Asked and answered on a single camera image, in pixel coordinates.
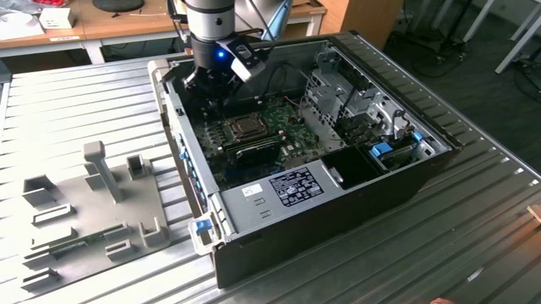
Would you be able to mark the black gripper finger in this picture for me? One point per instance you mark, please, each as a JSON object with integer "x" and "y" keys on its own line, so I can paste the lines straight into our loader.
{"x": 193, "y": 80}
{"x": 233, "y": 85}

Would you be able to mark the silver CPU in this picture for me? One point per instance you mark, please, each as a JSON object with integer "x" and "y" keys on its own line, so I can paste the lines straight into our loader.
{"x": 249, "y": 126}

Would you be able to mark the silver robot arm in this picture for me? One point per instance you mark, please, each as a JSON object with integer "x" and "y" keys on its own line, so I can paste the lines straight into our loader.
{"x": 209, "y": 22}

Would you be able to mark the CPU socket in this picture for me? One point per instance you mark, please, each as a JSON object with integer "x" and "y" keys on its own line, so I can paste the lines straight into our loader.
{"x": 238, "y": 138}

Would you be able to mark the wooden desk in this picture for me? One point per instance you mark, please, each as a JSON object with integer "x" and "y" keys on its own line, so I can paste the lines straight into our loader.
{"x": 63, "y": 33}
{"x": 139, "y": 23}

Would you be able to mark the metal drive cage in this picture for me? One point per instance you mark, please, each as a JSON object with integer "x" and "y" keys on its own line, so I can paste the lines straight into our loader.
{"x": 325, "y": 95}

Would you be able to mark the green motherboard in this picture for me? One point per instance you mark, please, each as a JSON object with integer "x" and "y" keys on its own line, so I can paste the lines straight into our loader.
{"x": 296, "y": 139}

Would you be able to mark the black round object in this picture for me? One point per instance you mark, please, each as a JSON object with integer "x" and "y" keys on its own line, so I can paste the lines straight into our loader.
{"x": 118, "y": 4}

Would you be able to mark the white cardboard box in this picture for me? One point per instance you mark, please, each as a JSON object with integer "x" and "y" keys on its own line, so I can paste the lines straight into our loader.
{"x": 56, "y": 19}

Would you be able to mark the wooden cabinet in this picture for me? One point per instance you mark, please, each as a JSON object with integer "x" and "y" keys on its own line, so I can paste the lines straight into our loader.
{"x": 368, "y": 19}

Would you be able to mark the grey power supply unit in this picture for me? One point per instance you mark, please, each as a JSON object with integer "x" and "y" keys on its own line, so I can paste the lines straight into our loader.
{"x": 249, "y": 210}

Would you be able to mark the red packet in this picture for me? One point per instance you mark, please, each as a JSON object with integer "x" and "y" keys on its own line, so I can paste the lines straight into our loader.
{"x": 51, "y": 2}

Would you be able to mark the hard disk in blue carrier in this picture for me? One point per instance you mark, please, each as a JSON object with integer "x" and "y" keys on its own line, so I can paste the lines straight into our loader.
{"x": 382, "y": 149}

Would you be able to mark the blue case latch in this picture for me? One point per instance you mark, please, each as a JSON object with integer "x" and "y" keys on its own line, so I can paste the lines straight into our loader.
{"x": 203, "y": 225}

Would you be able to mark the grey parts rack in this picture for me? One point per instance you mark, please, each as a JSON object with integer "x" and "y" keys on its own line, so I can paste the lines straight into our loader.
{"x": 85, "y": 206}

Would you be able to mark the black open PC case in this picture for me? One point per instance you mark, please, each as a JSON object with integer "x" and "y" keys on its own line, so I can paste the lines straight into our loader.
{"x": 305, "y": 240}

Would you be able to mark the green RAM stick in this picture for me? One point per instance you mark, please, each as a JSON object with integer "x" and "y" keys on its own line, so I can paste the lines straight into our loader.
{"x": 78, "y": 243}

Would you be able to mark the white table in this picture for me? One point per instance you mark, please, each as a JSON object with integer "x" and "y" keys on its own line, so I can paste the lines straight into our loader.
{"x": 519, "y": 47}

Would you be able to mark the wooden block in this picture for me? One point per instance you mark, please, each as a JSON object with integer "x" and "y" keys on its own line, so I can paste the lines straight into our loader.
{"x": 535, "y": 216}

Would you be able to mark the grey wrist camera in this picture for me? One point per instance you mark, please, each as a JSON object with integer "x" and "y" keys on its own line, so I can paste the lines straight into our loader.
{"x": 254, "y": 68}

